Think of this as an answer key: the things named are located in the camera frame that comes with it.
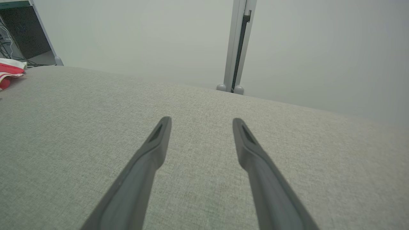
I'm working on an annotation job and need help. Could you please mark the teal shelf board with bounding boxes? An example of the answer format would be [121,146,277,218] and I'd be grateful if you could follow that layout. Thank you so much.
[0,0,31,9]

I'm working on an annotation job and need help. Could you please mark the black computer tower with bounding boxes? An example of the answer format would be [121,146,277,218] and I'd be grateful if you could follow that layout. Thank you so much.
[0,6,51,59]

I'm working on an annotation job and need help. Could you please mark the white hanging cable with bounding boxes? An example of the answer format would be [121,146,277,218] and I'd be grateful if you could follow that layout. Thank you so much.
[0,18,16,61]

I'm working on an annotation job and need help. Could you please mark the grey partition joint post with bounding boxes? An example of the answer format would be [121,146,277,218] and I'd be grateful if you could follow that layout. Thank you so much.
[216,0,258,95]

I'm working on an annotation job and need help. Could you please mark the red Bulls 23 jersey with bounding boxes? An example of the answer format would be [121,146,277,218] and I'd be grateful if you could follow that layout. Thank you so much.
[0,58,27,91]

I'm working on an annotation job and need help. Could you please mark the grey partition end frame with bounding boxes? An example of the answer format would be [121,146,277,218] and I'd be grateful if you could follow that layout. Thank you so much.
[28,0,64,66]

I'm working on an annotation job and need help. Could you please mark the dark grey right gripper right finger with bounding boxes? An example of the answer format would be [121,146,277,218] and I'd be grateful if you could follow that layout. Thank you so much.
[232,118,320,230]

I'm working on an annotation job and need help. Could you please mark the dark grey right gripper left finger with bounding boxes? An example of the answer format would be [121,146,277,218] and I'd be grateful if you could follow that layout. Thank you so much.
[80,116,172,230]

